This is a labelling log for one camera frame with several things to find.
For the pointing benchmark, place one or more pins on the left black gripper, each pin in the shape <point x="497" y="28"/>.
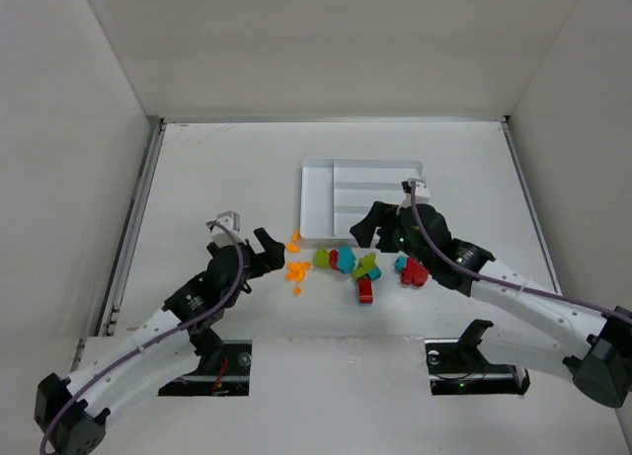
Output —
<point x="255" y="257"/>

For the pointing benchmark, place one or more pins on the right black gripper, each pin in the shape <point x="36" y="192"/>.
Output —
<point x="386" y="226"/>

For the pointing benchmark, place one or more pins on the green lego brick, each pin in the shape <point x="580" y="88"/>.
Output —
<point x="365" y="265"/>

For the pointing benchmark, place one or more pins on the blue lego brick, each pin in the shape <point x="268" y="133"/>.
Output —
<point x="374" y="274"/>

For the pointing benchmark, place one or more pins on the red lego with blue brick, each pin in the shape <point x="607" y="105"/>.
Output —
<point x="411" y="272"/>

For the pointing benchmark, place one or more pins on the red rectangular lego brick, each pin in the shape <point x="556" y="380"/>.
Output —
<point x="365" y="291"/>

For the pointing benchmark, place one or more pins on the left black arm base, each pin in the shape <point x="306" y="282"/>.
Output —
<point x="225" y="373"/>

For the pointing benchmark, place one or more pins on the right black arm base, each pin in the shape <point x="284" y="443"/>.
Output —
<point x="458" y="368"/>

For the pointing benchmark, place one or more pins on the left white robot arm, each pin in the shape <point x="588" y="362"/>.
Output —
<point x="74" y="412"/>

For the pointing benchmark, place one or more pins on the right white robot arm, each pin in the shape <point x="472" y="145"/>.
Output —
<point x="584" y="344"/>

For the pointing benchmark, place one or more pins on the orange half round lego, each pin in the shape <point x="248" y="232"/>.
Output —
<point x="293" y="248"/>

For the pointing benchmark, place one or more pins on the orange lego cluster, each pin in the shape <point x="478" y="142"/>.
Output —
<point x="296" y="271"/>

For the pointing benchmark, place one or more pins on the white divided sorting tray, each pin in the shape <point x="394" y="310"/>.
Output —
<point x="337" y="193"/>

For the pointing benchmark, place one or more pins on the teal cloud lego piece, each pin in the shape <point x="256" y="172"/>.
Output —
<point x="346" y="261"/>

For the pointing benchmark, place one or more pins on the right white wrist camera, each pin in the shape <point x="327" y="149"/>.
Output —
<point x="416" y="188"/>

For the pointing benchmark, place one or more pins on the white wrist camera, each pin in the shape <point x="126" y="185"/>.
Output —
<point x="225" y="229"/>
<point x="416" y="188"/>

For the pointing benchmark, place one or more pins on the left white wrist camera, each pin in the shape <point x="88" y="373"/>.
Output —
<point x="225" y="229"/>

